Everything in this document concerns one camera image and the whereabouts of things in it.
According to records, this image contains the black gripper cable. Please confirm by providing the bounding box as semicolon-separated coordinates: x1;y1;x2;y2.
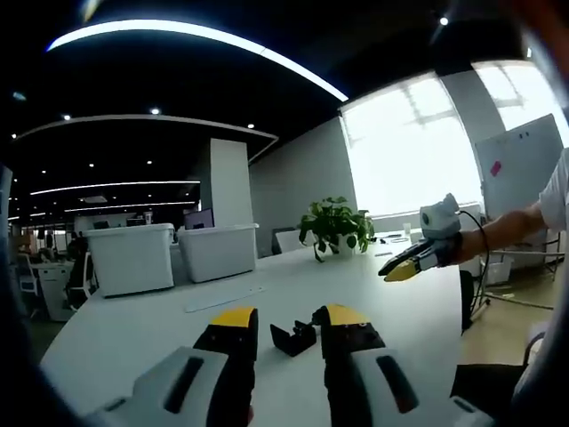
458;209;491;288

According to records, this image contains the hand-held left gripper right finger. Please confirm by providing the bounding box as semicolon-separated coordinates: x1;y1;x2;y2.
310;303;495;427

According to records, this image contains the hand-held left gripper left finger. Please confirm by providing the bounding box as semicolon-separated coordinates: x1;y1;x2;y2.
84;305;260;427

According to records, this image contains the green potted plant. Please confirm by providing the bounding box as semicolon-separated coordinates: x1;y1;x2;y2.
298;196;377;263

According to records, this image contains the black fixed fixture clamp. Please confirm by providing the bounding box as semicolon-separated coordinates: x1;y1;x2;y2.
269;318;318;359

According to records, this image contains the white whiteboard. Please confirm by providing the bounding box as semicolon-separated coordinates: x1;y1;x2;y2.
473;113;566;250

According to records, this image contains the white desk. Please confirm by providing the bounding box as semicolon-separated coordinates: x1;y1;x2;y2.
39;230;466;427

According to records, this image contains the flat white strip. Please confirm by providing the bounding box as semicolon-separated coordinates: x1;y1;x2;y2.
183;285;268;314

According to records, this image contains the dark computer monitor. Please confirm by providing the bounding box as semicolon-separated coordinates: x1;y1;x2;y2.
182;207;216;231

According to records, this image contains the white chair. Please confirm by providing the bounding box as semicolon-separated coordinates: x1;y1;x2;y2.
271;227;313;258

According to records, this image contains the black office chair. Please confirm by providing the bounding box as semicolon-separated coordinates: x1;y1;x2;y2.
65;234;98;311

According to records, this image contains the person's white shirt sleeve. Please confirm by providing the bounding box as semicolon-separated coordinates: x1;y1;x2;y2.
538;147;569;233

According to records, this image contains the curved ceiling light strip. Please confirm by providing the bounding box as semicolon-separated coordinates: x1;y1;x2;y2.
45;19;350;103

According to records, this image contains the large white storage bin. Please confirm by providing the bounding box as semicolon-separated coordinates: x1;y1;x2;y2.
83;222;176;299
177;222;260;285

